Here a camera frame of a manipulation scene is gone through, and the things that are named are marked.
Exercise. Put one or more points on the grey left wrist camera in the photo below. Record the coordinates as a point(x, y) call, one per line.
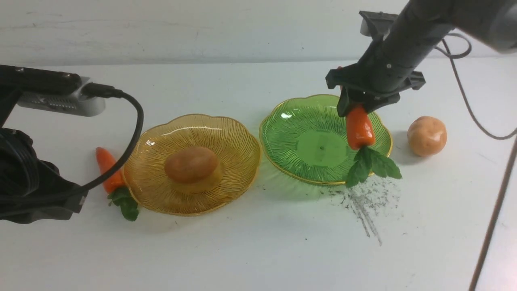
point(61, 92)

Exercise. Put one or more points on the amber ribbed plastic plate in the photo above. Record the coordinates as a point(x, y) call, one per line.
point(238, 151)

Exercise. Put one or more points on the green ribbed plastic plate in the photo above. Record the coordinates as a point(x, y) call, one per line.
point(306, 139)

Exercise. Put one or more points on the toy carrot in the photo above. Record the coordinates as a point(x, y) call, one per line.
point(118, 193)
point(361, 137)

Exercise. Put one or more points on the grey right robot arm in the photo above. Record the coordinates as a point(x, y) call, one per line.
point(401, 42)

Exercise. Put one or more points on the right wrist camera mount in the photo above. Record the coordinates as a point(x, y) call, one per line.
point(376, 23)

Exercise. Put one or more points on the toy potato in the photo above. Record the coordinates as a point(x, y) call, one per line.
point(191, 165)
point(427, 136)

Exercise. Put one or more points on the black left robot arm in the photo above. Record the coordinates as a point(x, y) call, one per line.
point(23, 175)

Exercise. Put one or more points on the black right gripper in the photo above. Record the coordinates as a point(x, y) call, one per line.
point(373, 82)

